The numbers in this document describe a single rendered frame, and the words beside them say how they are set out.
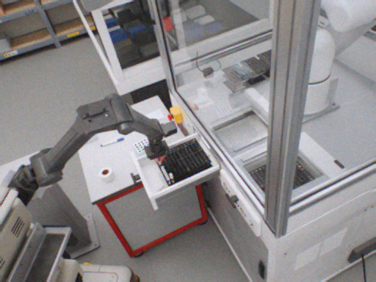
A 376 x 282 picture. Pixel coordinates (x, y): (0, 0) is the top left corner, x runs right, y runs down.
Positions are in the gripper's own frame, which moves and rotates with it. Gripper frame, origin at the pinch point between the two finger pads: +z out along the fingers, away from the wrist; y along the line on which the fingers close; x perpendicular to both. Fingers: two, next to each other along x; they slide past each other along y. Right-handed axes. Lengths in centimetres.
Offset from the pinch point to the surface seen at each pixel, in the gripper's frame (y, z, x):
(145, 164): 5.9, 9.5, -8.8
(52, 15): 45, 87, -410
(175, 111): -19.3, 1.5, -30.2
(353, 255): -79, 54, 57
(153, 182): 5.5, 9.0, 3.4
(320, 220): -44, -4, 55
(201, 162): -18.4, 3.8, 6.1
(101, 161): 26.3, 19.7, -30.2
